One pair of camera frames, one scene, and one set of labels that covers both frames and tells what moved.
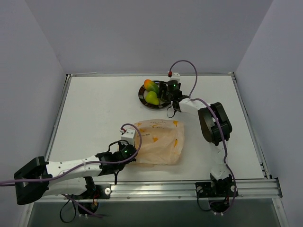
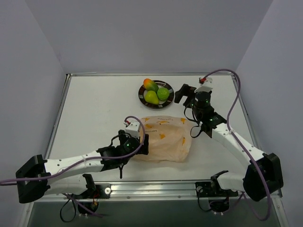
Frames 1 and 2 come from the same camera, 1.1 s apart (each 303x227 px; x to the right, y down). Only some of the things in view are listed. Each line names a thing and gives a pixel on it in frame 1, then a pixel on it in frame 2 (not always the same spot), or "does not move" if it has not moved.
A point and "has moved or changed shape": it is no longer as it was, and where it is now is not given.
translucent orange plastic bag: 162,142 has moved or changed shape
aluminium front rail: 244,189 does not move
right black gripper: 163,90 to 187,95
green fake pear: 151,98 does not move
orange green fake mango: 149,85 does not move
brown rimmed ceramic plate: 141,95 does not move
